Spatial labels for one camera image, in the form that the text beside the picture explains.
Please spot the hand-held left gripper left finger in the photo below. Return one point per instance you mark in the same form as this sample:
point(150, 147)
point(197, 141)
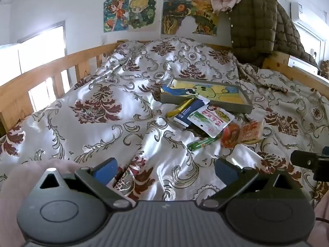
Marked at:
point(104, 171)

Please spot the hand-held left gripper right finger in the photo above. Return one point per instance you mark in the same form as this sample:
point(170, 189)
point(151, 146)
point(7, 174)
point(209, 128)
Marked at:
point(223, 171)

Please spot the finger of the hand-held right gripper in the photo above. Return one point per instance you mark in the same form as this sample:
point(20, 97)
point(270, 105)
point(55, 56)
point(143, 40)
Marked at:
point(305, 160)

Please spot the green stick snack packet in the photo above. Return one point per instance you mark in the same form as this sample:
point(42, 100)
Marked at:
point(203, 143)

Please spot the round orange snack packet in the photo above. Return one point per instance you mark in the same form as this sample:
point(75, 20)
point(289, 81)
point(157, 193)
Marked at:
point(230, 137)

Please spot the orange printed snack packet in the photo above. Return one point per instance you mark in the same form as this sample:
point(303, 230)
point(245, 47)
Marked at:
point(252, 132)

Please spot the white green snack packet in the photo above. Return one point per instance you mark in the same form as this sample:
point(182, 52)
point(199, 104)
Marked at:
point(210, 121)

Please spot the grey tray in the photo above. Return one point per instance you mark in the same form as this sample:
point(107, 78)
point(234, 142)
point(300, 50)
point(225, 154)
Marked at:
point(239, 107)

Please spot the blue snack packet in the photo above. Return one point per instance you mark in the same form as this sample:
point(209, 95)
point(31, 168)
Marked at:
point(189, 112)

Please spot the yellow snack bar packet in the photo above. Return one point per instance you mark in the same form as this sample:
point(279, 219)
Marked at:
point(180, 109)

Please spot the floral bed blanket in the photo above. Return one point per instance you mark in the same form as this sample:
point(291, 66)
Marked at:
point(102, 133)

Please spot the wooden bed end board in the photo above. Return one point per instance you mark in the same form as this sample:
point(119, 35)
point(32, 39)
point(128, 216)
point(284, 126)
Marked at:
point(303, 78)

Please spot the white box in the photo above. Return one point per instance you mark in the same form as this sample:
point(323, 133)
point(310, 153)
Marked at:
point(300, 63)

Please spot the window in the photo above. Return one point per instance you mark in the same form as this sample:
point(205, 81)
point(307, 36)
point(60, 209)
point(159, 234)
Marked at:
point(38, 49)

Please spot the white air conditioner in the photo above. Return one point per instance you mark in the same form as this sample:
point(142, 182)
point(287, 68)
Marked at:
point(305, 18)

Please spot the olive quilted jacket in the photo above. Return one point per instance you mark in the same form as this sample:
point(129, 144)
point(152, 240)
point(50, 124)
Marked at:
point(257, 25)

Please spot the wooden bed side rail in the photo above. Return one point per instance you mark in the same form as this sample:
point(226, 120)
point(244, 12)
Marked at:
point(38, 69)

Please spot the orange-haired figure wall poster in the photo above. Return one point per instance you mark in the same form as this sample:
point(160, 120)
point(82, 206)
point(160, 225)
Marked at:
point(115, 14)

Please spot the blond figure wall poster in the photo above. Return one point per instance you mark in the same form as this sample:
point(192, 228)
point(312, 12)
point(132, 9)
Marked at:
point(142, 14)

